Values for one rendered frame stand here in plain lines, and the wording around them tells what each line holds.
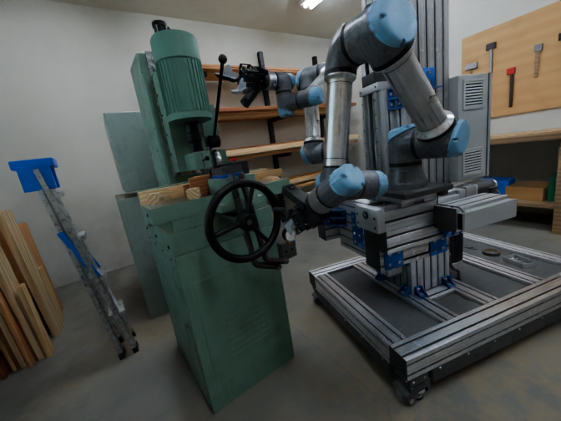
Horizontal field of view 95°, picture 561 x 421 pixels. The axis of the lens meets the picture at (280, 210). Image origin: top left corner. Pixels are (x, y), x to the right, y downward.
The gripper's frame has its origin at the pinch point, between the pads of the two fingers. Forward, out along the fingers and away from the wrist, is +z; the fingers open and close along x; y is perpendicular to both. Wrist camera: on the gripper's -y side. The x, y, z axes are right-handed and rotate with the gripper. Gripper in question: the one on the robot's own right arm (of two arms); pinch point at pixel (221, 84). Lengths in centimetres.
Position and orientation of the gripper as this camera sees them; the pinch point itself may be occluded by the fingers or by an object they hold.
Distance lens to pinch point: 118.4
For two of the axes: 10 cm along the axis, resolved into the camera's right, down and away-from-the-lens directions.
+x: 5.3, 7.0, -4.7
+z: -8.0, 2.4, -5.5
